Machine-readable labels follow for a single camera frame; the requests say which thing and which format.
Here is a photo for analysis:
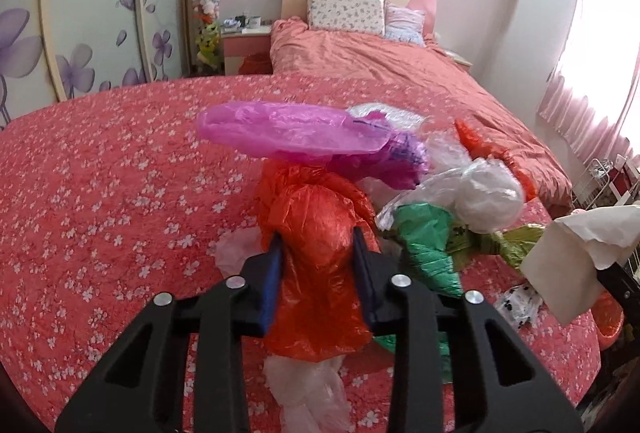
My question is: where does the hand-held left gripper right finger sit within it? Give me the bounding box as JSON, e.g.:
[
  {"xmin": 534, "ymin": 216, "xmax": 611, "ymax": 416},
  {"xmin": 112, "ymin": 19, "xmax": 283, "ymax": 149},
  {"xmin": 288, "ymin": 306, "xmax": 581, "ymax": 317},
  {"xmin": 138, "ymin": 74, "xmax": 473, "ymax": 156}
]
[{"xmin": 350, "ymin": 227, "xmax": 583, "ymax": 433}]

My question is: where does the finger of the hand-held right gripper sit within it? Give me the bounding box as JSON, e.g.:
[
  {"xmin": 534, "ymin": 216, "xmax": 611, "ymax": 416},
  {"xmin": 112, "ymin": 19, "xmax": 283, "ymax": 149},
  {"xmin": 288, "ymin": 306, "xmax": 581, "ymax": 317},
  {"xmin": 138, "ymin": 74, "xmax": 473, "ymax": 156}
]
[{"xmin": 595, "ymin": 258, "xmax": 640, "ymax": 319}]

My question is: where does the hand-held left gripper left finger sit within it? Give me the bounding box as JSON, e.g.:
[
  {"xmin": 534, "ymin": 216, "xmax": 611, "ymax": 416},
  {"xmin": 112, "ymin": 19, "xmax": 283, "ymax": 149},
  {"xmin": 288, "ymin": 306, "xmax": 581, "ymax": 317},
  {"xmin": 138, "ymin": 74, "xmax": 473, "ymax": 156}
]
[{"xmin": 55, "ymin": 233, "xmax": 286, "ymax": 433}]

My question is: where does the orange plastic basket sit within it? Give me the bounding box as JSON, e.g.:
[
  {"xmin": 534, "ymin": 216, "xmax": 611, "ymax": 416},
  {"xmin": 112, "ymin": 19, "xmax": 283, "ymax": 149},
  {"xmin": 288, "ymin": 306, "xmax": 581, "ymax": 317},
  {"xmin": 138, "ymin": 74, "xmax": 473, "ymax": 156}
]
[{"xmin": 597, "ymin": 293, "xmax": 626, "ymax": 351}]

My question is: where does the white paper sheet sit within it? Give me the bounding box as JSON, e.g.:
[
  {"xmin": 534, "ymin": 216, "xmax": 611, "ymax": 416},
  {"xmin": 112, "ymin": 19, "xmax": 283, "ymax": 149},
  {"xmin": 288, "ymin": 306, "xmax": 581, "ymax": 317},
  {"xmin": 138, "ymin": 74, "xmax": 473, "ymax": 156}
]
[{"xmin": 520, "ymin": 206, "xmax": 640, "ymax": 326}]

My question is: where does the green plastic bag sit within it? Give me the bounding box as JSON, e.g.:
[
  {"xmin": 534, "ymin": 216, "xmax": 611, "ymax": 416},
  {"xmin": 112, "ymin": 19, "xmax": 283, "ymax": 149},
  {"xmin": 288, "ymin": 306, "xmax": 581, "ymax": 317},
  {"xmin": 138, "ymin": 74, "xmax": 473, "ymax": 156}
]
[{"xmin": 375, "ymin": 203, "xmax": 466, "ymax": 384}]

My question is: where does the black and white printed wrapper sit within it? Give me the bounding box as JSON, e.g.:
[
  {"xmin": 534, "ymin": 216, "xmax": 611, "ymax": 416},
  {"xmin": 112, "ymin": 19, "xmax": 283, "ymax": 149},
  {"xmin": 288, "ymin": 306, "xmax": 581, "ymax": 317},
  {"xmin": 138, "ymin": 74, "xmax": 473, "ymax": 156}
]
[{"xmin": 495, "ymin": 283, "xmax": 543, "ymax": 329}]

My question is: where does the olive plastic bag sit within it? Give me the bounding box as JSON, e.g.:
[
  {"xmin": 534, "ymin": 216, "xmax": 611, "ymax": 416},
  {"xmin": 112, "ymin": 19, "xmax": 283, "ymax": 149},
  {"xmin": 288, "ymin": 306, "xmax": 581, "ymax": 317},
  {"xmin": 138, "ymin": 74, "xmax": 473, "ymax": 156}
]
[{"xmin": 447, "ymin": 223, "xmax": 546, "ymax": 271}]

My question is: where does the pale translucent plastic bag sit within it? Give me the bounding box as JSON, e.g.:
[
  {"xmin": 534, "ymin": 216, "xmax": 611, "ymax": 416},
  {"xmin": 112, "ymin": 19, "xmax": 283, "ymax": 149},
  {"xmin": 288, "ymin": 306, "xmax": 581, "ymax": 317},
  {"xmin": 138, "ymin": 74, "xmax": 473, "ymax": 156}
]
[{"xmin": 215, "ymin": 228, "xmax": 353, "ymax": 433}]

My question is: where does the purple plastic bag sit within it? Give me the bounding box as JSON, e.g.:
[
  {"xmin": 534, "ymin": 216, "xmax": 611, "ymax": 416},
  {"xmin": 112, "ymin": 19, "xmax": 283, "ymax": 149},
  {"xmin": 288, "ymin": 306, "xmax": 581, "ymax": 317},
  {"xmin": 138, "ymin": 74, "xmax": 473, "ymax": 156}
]
[{"xmin": 345, "ymin": 110, "xmax": 433, "ymax": 189}]

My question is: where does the white plastic bag ball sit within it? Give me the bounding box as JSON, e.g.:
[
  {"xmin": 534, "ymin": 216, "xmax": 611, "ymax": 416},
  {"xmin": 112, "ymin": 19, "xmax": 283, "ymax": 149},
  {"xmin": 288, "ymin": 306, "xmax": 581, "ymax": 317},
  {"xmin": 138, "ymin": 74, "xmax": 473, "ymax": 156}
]
[{"xmin": 375, "ymin": 158, "xmax": 526, "ymax": 236}]

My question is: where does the magenta plastic bag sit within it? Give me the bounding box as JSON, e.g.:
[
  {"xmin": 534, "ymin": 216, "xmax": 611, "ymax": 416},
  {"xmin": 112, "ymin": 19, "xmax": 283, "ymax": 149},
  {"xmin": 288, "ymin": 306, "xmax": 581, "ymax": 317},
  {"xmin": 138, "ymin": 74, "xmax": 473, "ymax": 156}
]
[{"xmin": 196, "ymin": 100, "xmax": 396, "ymax": 161}]

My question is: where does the red floral blanket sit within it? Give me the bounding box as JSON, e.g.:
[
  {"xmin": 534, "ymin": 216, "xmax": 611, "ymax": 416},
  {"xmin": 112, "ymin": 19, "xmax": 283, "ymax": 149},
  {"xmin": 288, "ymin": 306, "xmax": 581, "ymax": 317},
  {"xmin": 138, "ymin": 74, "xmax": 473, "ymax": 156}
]
[{"xmin": 0, "ymin": 73, "xmax": 601, "ymax": 433}]

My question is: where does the bed with coral duvet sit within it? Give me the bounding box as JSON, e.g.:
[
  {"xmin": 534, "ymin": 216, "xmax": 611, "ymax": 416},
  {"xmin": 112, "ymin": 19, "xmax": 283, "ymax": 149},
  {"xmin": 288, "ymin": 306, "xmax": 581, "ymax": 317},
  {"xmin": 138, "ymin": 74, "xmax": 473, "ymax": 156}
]
[{"xmin": 270, "ymin": 16, "xmax": 573, "ymax": 214}]

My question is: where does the pink curtain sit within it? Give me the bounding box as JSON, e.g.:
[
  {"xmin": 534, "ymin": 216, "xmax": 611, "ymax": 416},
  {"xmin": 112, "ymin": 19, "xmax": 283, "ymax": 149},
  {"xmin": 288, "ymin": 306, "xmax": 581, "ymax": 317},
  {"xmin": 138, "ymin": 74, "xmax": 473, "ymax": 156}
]
[{"xmin": 537, "ymin": 0, "xmax": 640, "ymax": 164}]

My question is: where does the pink and white nightstand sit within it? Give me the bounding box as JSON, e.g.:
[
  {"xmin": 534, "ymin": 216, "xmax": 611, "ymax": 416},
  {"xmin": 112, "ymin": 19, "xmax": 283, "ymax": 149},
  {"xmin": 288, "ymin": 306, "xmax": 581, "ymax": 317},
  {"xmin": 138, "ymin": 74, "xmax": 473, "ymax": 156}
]
[{"xmin": 221, "ymin": 26, "xmax": 273, "ymax": 75}]

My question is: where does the beige nightstand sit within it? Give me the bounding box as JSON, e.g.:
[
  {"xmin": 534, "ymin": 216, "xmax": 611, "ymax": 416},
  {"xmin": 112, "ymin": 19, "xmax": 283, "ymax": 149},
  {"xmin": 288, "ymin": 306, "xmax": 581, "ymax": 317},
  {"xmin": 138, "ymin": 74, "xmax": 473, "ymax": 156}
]
[{"xmin": 440, "ymin": 48, "xmax": 473, "ymax": 73}]

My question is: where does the striped pink pillow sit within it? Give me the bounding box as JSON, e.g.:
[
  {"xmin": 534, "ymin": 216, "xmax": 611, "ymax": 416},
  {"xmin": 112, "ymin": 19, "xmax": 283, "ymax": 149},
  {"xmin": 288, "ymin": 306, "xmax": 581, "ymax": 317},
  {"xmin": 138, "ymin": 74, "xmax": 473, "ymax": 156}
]
[{"xmin": 384, "ymin": 4, "xmax": 427, "ymax": 46}]

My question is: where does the floral white pillow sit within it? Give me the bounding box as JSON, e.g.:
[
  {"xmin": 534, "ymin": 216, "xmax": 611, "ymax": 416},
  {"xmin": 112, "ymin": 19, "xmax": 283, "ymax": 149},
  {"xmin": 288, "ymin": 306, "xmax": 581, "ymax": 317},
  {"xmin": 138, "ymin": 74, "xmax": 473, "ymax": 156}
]
[{"xmin": 306, "ymin": 0, "xmax": 387, "ymax": 36}]

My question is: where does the hanging stuffed toy organizer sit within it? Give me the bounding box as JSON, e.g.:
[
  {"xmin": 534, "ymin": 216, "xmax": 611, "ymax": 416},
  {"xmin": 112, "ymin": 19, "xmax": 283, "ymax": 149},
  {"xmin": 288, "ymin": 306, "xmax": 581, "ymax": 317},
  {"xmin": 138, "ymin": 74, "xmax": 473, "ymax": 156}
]
[{"xmin": 191, "ymin": 0, "xmax": 224, "ymax": 74}]

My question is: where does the flower-printed wardrobe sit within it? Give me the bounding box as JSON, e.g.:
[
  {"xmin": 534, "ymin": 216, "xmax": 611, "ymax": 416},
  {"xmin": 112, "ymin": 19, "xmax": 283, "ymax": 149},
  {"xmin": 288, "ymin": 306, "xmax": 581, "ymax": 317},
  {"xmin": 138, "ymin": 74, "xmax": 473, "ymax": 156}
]
[{"xmin": 0, "ymin": 0, "xmax": 193, "ymax": 129}]

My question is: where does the white wire rack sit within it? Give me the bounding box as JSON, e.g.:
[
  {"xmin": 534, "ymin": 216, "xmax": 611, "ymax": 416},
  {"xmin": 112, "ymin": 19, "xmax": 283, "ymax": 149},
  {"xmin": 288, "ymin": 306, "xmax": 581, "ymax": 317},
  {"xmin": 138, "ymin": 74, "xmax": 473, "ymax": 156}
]
[{"xmin": 572, "ymin": 156, "xmax": 640, "ymax": 214}]

